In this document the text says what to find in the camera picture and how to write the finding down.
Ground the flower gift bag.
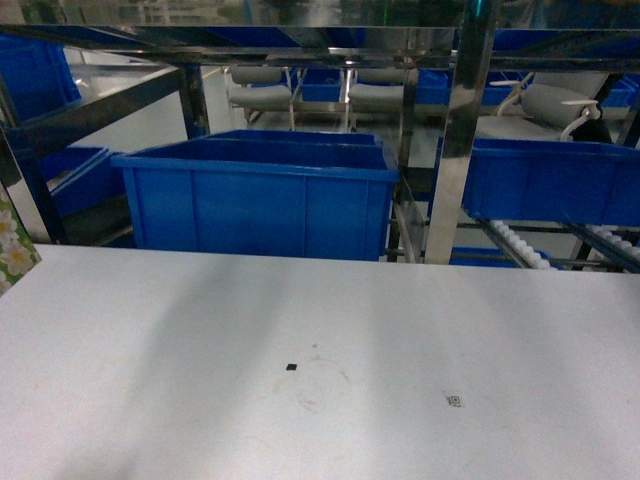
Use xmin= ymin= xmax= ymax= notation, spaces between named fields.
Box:
xmin=0 ymin=185 xmax=41 ymax=295

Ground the big blue bin behind table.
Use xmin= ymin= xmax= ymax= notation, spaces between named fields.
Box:
xmin=111 ymin=130 xmax=399 ymax=261

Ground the grey chair behind rack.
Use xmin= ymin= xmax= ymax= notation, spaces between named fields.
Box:
xmin=225 ymin=65 xmax=295 ymax=130

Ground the QR code sticker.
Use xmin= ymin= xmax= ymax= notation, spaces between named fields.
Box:
xmin=443 ymin=390 xmax=465 ymax=408

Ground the blue bin on roller rack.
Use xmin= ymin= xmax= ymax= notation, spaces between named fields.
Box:
xmin=462 ymin=139 xmax=639 ymax=227

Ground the steel rack upright post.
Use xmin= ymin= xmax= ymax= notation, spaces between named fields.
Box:
xmin=424 ymin=0 xmax=502 ymax=265

